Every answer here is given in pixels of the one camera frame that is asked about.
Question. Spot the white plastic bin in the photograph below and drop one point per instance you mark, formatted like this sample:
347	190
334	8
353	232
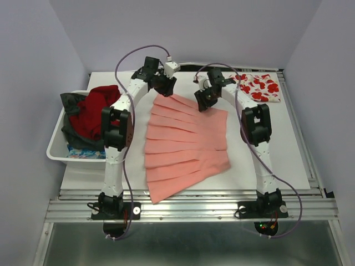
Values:
57	148

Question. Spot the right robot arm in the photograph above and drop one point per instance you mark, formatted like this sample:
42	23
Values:
256	130

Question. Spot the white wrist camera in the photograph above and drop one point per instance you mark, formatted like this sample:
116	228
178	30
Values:
170	68
202	82

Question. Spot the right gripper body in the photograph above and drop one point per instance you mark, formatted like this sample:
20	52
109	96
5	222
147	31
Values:
207	94

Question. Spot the dark green garment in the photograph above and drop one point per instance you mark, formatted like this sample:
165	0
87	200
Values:
75	133

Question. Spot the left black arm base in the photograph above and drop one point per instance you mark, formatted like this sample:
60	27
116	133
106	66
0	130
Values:
128	211

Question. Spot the light blue garment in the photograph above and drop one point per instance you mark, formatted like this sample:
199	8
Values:
85	153

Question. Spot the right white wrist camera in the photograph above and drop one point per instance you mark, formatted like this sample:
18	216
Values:
202	82

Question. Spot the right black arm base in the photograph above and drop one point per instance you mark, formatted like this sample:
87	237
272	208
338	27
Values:
253	210

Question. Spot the aluminium frame rail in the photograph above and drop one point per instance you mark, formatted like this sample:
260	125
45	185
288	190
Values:
193	206

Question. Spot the pink skirt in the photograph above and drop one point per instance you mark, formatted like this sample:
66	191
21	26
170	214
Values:
183	146

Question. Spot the red poppy print skirt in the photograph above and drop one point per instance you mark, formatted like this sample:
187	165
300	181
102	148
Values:
260	88

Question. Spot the dark red skirt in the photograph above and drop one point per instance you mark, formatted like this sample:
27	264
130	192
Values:
87	123

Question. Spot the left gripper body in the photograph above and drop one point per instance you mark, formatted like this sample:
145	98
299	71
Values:
161	83

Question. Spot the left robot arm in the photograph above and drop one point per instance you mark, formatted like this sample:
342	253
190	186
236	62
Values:
117	127

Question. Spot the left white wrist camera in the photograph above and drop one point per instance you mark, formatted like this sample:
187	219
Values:
170	68

